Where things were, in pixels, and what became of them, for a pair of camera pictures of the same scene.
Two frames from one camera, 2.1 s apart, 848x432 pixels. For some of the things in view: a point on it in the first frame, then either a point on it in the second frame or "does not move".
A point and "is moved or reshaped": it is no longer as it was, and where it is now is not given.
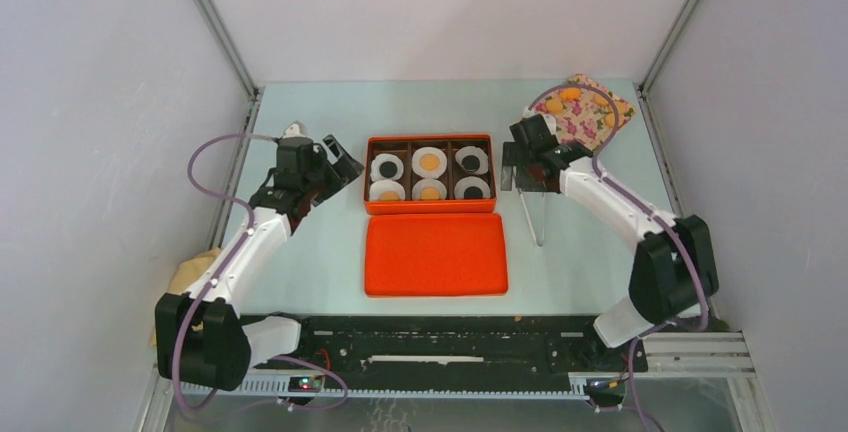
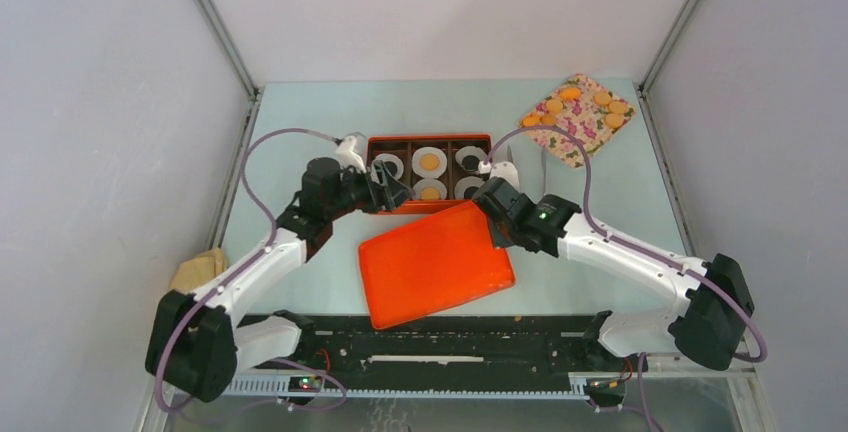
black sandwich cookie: [470, 163] does not move
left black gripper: [346, 166] -> [388, 195]
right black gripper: [509, 160] -> [498, 241]
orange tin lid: [435, 255] is moved or reshaped
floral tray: [584, 115] does not move
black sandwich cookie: [388, 169] does not move
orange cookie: [429, 162] does not move
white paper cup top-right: [473, 151] does not move
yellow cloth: [185, 272] does not move
